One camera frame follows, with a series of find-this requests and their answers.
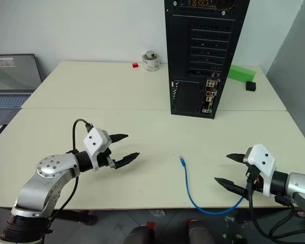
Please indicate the green rectangular block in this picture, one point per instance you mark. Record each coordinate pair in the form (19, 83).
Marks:
(241, 73)

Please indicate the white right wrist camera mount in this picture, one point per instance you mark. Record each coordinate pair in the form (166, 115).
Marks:
(263, 158)

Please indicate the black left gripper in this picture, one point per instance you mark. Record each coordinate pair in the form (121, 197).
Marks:
(103, 158)

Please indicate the small black cube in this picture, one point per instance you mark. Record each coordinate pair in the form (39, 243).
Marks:
(250, 86)

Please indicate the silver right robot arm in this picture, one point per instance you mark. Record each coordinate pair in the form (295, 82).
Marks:
(300, 183)

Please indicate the white tape roll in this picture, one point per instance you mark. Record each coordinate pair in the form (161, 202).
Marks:
(151, 64)

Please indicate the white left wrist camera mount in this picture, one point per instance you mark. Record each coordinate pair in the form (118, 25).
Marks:
(92, 141)

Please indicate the grey laptop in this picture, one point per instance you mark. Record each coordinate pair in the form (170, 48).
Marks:
(12, 76)

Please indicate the small red block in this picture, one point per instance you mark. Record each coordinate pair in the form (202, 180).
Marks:
(135, 65)

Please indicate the black computer tower case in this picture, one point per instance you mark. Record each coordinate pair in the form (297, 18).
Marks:
(200, 63)

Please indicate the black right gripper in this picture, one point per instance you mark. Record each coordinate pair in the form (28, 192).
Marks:
(254, 181)

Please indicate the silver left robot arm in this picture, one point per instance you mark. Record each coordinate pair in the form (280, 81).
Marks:
(48, 172)

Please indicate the dark grey rounded shape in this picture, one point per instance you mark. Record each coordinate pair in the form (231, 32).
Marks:
(137, 235)

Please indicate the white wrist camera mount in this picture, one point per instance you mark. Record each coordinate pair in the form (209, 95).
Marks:
(92, 141)
(263, 158)

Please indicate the grey partition panel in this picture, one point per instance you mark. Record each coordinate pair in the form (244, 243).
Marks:
(294, 76)

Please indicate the dark brown rounded shape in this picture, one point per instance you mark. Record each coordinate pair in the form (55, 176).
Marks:
(200, 232)

